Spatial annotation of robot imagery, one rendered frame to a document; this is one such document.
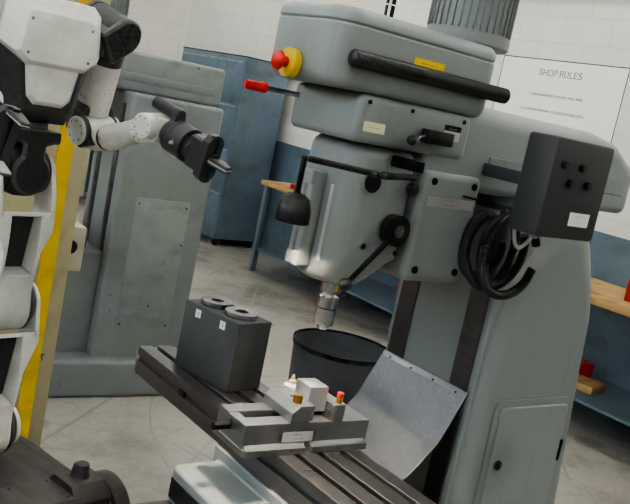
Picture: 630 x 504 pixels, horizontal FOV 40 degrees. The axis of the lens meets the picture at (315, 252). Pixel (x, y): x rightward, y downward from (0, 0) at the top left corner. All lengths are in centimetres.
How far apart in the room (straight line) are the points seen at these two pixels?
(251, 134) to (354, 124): 750
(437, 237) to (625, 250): 453
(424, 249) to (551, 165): 35
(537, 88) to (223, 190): 363
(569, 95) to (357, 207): 516
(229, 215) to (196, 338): 699
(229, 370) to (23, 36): 95
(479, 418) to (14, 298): 120
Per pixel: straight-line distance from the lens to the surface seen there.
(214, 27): 1124
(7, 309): 233
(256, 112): 929
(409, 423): 226
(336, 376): 390
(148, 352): 252
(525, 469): 241
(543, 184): 186
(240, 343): 227
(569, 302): 234
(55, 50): 220
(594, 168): 196
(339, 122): 184
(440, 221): 201
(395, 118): 186
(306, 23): 183
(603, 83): 679
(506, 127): 212
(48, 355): 369
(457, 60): 195
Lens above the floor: 169
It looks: 10 degrees down
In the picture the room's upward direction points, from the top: 12 degrees clockwise
